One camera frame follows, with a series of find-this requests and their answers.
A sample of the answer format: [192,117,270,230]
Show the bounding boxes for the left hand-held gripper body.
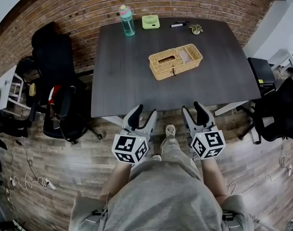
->
[111,126,154,165]

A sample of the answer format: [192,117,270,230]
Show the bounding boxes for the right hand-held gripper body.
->
[187,125,226,161]

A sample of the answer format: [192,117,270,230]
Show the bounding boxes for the wicker basket box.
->
[148,43,203,81]

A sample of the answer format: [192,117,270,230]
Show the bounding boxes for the person's left forearm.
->
[100,161,133,198]

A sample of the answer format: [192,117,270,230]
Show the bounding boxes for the person's right forearm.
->
[200,157,230,198]

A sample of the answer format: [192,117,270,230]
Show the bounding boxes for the person's right trouser leg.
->
[160,137,202,180]

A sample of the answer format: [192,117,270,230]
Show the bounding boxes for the dark table white legs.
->
[90,18,262,129]

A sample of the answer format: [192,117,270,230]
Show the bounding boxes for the pale plastic packet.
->
[179,47,193,64]

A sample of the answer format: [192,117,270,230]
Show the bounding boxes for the person's grey shirt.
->
[69,159,254,231]

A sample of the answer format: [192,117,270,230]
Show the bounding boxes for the black mesh office chair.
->
[236,77,293,145]

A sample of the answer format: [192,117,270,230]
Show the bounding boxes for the black drawer cabinet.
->
[247,57,276,98]

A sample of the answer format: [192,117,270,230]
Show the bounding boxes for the red bag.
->
[48,85,63,105]

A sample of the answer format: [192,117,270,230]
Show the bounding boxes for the small potted succulent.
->
[188,24,204,36]

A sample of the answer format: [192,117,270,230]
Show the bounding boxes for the teal water bottle pink lid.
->
[119,4,135,37]

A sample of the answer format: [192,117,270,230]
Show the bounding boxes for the green portable fan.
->
[141,15,160,30]

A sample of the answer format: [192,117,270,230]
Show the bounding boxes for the tall black office chair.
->
[31,22,103,145]

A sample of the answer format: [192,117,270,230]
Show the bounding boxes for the white desk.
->
[269,49,293,81]

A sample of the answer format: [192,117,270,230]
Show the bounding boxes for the small black chair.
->
[17,56,41,105]

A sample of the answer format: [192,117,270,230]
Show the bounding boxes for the white side table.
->
[0,65,31,116]

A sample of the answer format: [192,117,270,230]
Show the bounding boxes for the long white floor cable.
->
[227,138,293,197]

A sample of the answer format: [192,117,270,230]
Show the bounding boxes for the brown strap bag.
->
[50,104,65,139]

